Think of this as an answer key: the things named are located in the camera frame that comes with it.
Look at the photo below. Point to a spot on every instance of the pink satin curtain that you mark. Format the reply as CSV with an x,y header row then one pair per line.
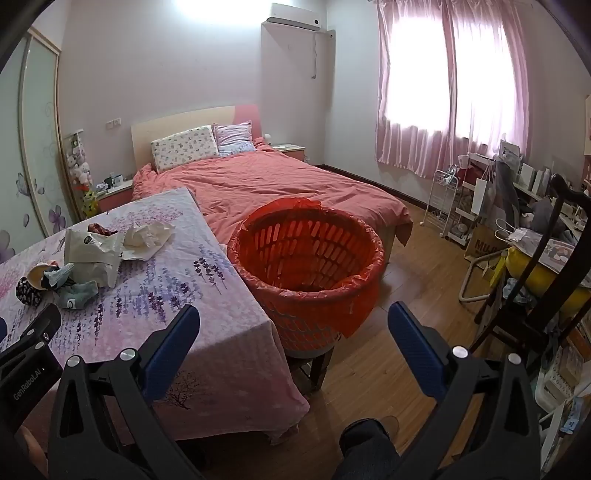
x,y
415,115

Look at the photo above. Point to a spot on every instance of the white air conditioner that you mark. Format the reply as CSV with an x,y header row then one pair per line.
x,y
295,16

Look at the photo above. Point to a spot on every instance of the yellow plastic tub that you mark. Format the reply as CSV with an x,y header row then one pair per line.
x,y
558,281

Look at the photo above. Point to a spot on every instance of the brown knitted cloth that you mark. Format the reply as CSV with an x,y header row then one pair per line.
x,y
99,229

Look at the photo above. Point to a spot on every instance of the dark wooden stool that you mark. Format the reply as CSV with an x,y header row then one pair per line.
x,y
318,369

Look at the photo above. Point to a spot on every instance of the pink striped pillow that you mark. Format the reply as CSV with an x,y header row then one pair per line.
x,y
233,138

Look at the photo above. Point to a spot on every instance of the floral sliding door wardrobe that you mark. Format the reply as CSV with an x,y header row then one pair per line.
x,y
37,161

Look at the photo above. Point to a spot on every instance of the white tissue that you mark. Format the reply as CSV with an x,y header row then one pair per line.
x,y
147,237

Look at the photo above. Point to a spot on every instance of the floral tablecloth covered table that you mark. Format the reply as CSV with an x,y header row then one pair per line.
x,y
184,277

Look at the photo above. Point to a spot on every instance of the orange plastic laundry basket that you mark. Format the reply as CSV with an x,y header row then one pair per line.
x,y
304,339

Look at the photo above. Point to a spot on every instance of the dark wooden chair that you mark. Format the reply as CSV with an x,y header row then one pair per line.
x,y
547,217

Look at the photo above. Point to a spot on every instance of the white tube frame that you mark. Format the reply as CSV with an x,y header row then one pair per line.
x,y
464,286

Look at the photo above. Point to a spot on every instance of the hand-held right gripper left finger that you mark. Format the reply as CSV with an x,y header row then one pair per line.
x,y
173,350

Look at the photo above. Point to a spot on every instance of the beige pink bed headboard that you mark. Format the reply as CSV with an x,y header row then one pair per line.
x,y
184,120

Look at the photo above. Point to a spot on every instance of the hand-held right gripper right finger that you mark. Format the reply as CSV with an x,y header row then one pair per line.
x,y
415,348

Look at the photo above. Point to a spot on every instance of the brown paper bag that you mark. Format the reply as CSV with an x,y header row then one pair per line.
x,y
480,244

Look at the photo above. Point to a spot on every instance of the bed with salmon duvet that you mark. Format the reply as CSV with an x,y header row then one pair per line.
x,y
277,184

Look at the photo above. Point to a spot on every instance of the white paper bag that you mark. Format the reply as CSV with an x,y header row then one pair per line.
x,y
482,196
87,258

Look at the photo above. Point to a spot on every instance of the grey teal sock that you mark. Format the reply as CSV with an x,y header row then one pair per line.
x,y
60,277

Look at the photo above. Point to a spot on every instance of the light green sock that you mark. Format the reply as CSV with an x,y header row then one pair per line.
x,y
78,295

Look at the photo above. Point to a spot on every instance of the green yellow plush toy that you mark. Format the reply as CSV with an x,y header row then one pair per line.
x,y
89,201

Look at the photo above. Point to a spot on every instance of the pink white nightstand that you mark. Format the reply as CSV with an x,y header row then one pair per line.
x,y
115,201
291,152

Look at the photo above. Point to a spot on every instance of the person's left forearm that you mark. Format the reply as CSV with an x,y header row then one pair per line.
x,y
32,452

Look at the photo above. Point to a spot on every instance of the white floral pillow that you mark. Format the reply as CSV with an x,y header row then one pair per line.
x,y
184,147

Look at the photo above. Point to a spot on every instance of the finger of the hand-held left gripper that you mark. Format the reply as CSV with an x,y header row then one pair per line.
x,y
41,323

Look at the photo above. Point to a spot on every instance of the black dotted cloth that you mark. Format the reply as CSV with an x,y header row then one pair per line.
x,y
28,293

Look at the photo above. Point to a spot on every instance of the person's leg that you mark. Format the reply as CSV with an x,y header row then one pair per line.
x,y
364,447

